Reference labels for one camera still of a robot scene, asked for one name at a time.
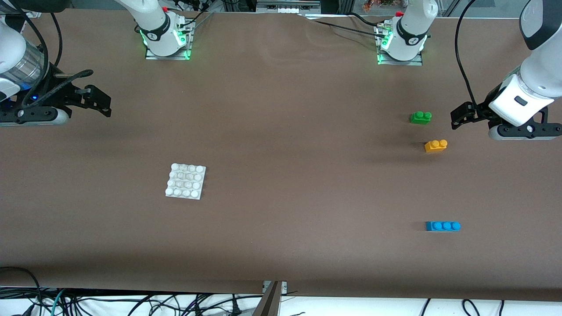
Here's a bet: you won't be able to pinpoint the thick black camera cable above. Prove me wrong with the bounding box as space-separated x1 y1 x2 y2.
24 69 94 107

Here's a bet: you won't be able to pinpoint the teal floor cable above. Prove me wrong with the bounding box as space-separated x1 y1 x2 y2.
50 289 67 316

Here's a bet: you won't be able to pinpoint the brown table cover sheet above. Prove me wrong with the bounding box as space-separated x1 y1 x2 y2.
0 8 562 302

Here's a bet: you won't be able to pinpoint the white studded base plate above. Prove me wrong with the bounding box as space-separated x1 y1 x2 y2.
165 163 206 201

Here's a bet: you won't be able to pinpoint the colourful small objects pile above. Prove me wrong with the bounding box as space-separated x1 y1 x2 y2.
362 0 396 12

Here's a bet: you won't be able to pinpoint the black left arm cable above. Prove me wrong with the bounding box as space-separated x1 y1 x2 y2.
455 0 480 108

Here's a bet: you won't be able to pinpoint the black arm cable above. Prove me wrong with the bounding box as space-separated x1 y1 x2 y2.
49 11 63 68
455 0 480 108

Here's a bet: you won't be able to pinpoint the tangled black floor cables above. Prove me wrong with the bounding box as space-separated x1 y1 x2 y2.
66 291 249 316

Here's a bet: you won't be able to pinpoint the blue three-stud block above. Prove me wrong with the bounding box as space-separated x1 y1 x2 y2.
425 221 461 232

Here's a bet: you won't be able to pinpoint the aluminium frame rail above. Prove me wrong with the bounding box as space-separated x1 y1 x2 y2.
256 0 321 14

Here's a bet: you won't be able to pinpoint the black cable across table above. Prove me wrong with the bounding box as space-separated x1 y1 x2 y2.
303 13 388 39

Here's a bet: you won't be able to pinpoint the black looped floor cable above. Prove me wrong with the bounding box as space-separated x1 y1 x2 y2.
0 266 42 316

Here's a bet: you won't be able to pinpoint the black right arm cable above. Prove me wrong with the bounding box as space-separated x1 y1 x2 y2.
49 11 63 68

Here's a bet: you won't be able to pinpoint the dark grey support beam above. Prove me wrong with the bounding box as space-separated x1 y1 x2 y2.
252 281 282 316

